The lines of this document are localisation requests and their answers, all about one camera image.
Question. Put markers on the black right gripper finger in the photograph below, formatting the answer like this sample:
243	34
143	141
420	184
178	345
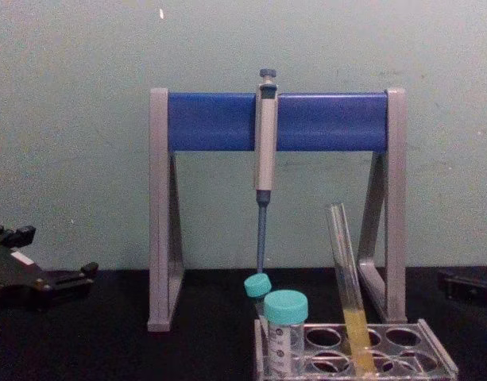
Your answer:
465	287

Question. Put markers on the large tube with teal cap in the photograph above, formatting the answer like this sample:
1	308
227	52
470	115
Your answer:
285	310

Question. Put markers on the glass tube with yellow liquid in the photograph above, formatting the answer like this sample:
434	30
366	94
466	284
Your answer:
349	278

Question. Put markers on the grey stand with blue bar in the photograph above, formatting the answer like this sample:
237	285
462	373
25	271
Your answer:
211	123

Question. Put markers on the clear plastic tube rack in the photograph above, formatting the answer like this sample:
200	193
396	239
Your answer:
435	347

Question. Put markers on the small tube with teal cap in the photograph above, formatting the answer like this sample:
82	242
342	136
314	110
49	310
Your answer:
257	286

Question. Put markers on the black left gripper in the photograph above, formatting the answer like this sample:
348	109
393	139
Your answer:
12	282

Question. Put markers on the grey and blue pipette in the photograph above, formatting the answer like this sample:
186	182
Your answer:
265	158

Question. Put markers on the black table cloth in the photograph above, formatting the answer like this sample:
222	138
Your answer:
108	353

